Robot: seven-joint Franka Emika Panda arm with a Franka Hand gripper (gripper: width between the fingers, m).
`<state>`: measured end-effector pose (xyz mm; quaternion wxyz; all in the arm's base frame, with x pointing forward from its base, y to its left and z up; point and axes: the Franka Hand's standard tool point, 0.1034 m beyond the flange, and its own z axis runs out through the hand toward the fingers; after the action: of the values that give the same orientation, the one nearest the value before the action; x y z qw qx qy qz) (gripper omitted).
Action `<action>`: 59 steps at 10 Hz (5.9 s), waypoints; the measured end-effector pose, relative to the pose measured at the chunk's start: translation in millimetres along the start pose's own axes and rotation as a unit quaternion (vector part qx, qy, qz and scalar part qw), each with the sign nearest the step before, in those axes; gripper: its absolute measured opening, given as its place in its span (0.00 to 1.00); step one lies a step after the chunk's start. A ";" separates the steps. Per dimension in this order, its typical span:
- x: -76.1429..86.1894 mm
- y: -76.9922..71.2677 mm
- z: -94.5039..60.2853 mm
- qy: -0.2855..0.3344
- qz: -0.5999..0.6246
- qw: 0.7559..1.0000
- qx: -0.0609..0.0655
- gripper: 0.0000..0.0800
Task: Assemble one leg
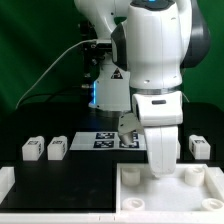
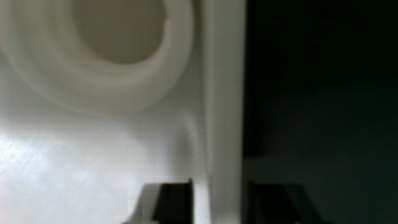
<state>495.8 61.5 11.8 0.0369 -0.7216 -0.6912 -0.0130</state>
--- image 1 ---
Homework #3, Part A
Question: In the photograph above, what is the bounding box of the black camera on base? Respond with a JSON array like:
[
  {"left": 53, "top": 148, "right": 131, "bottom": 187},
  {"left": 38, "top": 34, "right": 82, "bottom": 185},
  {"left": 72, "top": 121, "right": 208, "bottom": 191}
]
[{"left": 81, "top": 39, "right": 112, "bottom": 52}]

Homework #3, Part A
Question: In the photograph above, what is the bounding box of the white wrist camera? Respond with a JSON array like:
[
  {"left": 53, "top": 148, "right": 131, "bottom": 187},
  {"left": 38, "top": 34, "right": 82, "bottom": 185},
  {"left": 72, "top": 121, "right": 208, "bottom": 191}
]
[{"left": 132, "top": 91, "right": 183, "bottom": 127}]

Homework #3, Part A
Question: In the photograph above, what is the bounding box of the white obstacle block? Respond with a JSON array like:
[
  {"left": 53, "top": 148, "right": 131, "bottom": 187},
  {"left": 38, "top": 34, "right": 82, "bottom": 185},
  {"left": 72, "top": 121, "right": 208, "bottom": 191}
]
[
  {"left": 205, "top": 167, "right": 224, "bottom": 202},
  {"left": 0, "top": 167, "right": 15, "bottom": 204}
]

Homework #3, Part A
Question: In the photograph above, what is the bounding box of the white right obstacle block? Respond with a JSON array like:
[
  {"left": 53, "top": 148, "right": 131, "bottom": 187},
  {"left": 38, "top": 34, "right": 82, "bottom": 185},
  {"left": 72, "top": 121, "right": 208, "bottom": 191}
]
[{"left": 205, "top": 167, "right": 224, "bottom": 202}]

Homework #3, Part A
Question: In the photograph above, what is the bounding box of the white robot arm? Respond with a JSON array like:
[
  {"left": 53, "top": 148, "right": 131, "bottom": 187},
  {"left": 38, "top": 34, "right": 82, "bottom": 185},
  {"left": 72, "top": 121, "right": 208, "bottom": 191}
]
[{"left": 74, "top": 0, "right": 210, "bottom": 176}]

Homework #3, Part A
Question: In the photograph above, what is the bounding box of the white cable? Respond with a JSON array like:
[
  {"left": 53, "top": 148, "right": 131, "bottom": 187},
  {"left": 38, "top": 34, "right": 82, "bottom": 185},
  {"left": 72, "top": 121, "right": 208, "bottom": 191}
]
[{"left": 15, "top": 39, "right": 98, "bottom": 110}]

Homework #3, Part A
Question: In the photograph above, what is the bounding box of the black cable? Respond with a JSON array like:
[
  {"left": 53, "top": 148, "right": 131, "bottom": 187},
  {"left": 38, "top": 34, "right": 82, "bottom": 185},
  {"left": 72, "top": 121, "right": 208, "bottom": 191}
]
[{"left": 19, "top": 86, "right": 94, "bottom": 105}]

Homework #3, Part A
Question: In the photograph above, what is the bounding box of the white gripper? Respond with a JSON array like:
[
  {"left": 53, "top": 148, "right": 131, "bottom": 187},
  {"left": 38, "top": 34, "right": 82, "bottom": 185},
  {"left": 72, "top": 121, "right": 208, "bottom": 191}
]
[{"left": 118, "top": 113, "right": 178, "bottom": 176}]

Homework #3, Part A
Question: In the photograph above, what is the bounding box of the white square tabletop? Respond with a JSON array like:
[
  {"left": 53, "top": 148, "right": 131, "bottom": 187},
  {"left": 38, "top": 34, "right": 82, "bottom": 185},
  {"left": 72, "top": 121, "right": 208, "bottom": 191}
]
[{"left": 116, "top": 164, "right": 224, "bottom": 213}]

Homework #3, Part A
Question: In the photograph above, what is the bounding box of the white tag base sheet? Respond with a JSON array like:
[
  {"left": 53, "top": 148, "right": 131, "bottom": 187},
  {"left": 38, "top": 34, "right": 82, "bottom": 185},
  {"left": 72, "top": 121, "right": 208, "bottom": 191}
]
[{"left": 70, "top": 132, "right": 146, "bottom": 150}]

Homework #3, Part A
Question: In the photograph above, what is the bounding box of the white left obstacle block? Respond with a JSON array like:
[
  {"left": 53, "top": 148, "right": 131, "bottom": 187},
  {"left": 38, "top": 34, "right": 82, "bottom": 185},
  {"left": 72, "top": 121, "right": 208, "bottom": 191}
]
[{"left": 0, "top": 167, "right": 15, "bottom": 204}]

